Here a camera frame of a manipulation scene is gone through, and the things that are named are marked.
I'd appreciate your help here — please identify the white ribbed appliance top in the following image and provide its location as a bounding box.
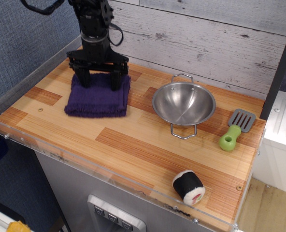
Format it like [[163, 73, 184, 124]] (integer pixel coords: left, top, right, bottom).
[[264, 91, 286, 145]]

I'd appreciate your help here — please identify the dark right frame post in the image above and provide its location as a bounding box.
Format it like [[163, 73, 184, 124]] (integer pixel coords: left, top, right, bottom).
[[259, 44, 286, 120]]

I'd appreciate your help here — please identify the stainless steel bowl with handles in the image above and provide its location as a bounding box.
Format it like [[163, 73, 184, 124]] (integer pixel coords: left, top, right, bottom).
[[152, 73, 216, 140]]

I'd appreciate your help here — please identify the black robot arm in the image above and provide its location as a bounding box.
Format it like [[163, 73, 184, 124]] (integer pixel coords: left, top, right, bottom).
[[67, 0, 129, 91]]

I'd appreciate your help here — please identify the toy sushi roll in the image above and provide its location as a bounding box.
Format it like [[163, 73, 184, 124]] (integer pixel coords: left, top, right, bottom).
[[172, 170, 206, 205]]

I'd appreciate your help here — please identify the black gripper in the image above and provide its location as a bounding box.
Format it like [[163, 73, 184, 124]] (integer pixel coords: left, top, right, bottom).
[[67, 38, 129, 91]]

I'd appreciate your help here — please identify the grey spatula with green handle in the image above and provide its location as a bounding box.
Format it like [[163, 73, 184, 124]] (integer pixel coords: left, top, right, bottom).
[[218, 109, 256, 151]]

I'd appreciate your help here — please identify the silver dispenser button panel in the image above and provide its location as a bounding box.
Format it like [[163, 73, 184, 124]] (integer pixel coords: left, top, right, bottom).
[[87, 194, 147, 232]]

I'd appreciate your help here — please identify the yellow object at bottom corner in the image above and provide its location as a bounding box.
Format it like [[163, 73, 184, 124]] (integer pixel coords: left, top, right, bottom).
[[6, 221, 31, 232]]

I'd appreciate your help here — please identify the clear acrylic table guard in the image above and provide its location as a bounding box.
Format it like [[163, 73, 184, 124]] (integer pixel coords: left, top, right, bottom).
[[0, 31, 272, 231]]

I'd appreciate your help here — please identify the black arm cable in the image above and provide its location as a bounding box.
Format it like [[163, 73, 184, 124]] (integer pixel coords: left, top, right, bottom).
[[19, 0, 124, 47]]

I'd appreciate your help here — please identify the purple cloth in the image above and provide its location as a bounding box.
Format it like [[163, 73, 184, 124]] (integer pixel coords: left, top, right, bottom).
[[64, 73, 131, 118]]

